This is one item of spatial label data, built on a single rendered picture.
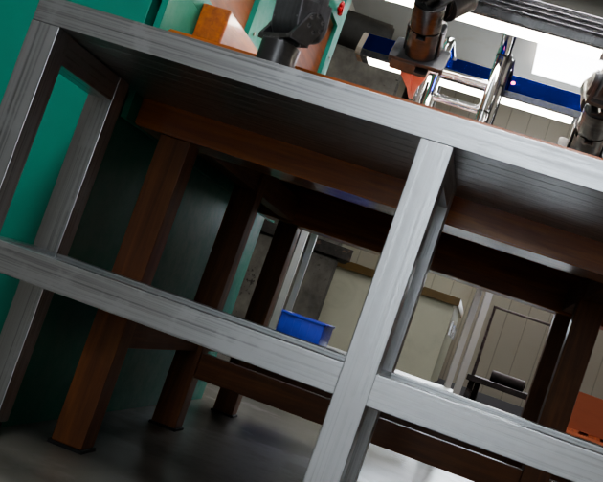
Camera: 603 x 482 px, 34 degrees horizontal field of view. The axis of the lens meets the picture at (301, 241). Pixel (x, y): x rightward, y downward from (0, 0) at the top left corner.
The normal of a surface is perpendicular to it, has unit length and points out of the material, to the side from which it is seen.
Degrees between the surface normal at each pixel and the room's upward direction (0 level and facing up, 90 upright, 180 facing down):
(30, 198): 90
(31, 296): 90
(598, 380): 90
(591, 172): 90
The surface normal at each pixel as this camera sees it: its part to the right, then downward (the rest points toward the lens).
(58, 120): -0.16, -0.11
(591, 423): -0.38, -0.19
